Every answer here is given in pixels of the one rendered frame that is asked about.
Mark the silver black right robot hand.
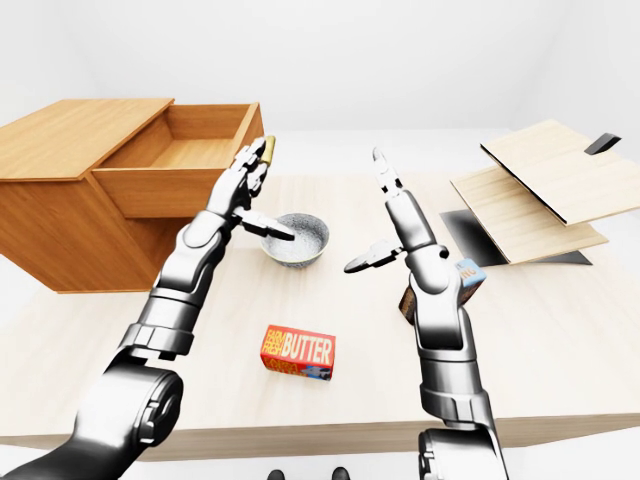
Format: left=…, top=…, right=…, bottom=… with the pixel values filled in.
left=343, top=146, right=438, bottom=274

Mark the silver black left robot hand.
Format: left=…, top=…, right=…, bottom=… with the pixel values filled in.
left=205, top=137, right=297, bottom=244

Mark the open wooden drawer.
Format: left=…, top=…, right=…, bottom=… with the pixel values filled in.
left=91, top=102, right=266, bottom=220

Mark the wooden cabinet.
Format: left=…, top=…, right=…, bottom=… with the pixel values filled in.
left=0, top=98, right=266, bottom=295

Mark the blue brown printed box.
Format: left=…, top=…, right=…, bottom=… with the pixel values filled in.
left=397, top=256, right=488, bottom=327

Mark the grey speckled bowl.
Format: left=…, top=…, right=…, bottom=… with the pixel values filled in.
left=260, top=212, right=332, bottom=269

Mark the large pale wooden board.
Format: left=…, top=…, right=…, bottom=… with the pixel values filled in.
left=479, top=118, right=640, bottom=228

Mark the red orange butter box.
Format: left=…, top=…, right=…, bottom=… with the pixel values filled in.
left=259, top=323, right=338, bottom=383

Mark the small black strip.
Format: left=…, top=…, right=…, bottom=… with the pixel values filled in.
left=584, top=132, right=623, bottom=157

